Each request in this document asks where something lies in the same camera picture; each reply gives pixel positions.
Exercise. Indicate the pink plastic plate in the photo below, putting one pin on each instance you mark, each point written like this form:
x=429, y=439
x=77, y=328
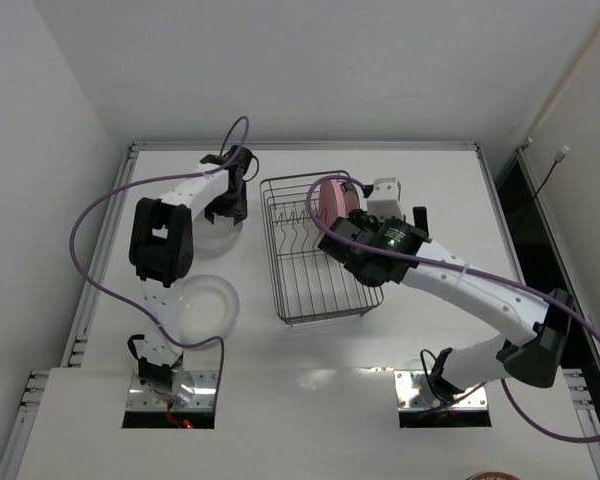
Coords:
x=330, y=202

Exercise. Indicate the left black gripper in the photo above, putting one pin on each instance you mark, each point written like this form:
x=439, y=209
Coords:
x=225, y=210

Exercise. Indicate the lower clear glass plate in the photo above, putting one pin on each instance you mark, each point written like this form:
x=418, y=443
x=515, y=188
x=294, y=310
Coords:
x=209, y=310

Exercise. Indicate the metal base plate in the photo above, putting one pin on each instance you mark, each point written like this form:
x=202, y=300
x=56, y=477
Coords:
x=413, y=395
x=191, y=391

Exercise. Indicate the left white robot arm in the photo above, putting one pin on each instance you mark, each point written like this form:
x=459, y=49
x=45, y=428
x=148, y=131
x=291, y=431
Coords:
x=161, y=251

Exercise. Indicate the wire dish rack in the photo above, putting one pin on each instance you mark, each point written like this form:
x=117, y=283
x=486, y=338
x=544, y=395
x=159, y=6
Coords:
x=307, y=284

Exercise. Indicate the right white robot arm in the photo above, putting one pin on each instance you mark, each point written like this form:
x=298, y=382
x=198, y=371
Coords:
x=531, y=331

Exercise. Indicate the clear glass plate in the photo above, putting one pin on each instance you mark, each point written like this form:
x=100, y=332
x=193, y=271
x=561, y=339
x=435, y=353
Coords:
x=209, y=310
x=212, y=240

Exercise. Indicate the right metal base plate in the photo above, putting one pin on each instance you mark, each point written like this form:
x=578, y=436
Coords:
x=413, y=395

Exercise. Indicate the upper clear glass plate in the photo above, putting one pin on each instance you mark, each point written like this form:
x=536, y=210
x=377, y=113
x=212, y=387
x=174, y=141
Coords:
x=212, y=240

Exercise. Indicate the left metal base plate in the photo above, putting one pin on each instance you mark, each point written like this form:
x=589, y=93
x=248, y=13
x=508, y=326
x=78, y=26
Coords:
x=191, y=391

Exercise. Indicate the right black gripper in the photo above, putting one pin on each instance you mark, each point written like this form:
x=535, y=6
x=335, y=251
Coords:
x=359, y=216

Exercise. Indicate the blue rimmed white plate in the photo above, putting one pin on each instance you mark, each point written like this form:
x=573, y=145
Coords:
x=351, y=197

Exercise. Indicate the brown round object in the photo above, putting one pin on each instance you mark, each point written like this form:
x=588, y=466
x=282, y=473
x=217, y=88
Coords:
x=492, y=475

